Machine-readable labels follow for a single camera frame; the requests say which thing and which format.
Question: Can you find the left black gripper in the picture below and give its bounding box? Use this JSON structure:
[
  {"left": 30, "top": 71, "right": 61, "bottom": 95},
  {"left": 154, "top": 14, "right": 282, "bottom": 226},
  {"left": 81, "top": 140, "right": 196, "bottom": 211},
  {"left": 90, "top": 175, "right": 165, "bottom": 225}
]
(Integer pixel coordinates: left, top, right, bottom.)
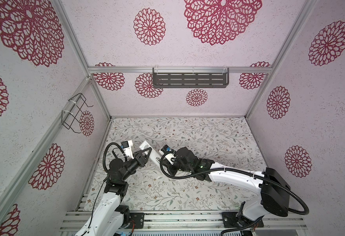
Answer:
[{"left": 121, "top": 147, "right": 151, "bottom": 182}]

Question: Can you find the white remote control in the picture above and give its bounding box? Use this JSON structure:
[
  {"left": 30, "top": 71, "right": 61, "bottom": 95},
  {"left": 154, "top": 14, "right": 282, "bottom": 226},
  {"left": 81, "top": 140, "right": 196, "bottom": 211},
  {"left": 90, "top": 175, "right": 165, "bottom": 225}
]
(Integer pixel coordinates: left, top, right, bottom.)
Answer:
[{"left": 139, "top": 141, "right": 173, "bottom": 168}]

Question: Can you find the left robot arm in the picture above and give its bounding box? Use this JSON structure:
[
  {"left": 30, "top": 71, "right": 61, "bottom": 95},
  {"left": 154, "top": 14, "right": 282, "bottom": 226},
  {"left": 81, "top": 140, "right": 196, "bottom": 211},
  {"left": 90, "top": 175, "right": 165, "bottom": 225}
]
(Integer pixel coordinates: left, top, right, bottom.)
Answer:
[{"left": 75, "top": 147, "right": 152, "bottom": 236}]

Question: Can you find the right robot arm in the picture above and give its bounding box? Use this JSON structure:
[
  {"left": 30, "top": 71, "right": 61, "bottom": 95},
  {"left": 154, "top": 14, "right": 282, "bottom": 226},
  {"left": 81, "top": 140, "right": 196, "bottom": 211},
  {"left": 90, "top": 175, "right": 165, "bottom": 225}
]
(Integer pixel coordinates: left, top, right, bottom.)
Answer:
[{"left": 164, "top": 147, "right": 290, "bottom": 221}]

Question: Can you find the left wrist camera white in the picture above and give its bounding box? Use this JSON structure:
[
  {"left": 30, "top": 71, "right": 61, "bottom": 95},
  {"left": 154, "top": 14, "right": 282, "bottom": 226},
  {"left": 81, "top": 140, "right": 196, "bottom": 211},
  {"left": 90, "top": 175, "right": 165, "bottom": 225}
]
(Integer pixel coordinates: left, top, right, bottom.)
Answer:
[{"left": 121, "top": 140, "right": 134, "bottom": 159}]

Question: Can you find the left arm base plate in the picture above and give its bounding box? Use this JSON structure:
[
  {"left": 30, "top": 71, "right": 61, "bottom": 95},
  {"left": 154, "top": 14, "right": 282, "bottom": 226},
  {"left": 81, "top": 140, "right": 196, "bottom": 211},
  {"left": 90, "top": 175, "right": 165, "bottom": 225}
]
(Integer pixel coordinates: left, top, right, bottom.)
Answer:
[{"left": 121, "top": 212, "right": 145, "bottom": 230}]

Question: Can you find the aluminium front rail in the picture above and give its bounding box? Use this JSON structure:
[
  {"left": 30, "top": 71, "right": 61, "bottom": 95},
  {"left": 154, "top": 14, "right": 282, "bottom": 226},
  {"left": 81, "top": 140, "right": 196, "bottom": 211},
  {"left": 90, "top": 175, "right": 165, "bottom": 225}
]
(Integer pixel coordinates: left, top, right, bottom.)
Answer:
[{"left": 58, "top": 210, "right": 308, "bottom": 232}]

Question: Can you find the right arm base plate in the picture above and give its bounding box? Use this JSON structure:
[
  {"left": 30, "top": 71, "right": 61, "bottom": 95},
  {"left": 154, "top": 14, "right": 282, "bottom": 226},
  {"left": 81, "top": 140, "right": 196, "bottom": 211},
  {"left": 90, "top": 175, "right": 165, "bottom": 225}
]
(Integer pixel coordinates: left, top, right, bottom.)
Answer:
[{"left": 221, "top": 211, "right": 263, "bottom": 229}]

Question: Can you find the black wire wall rack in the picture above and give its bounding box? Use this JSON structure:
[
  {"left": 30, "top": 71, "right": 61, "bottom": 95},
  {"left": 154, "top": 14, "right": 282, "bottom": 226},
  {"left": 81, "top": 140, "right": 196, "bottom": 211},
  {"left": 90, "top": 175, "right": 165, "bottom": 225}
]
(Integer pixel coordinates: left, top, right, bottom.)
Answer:
[{"left": 60, "top": 93, "right": 93, "bottom": 134}]

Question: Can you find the dark grey wall shelf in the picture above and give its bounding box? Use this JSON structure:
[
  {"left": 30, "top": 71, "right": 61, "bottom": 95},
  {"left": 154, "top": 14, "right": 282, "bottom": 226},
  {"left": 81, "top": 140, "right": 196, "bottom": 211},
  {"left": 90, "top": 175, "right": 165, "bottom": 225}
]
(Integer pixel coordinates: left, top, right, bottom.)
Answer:
[{"left": 152, "top": 68, "right": 229, "bottom": 89}]

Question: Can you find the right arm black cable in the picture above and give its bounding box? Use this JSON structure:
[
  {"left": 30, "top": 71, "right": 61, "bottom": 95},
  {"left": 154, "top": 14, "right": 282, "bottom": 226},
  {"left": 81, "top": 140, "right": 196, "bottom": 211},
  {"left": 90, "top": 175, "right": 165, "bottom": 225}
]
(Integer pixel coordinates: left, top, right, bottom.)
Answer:
[{"left": 159, "top": 151, "right": 310, "bottom": 216}]

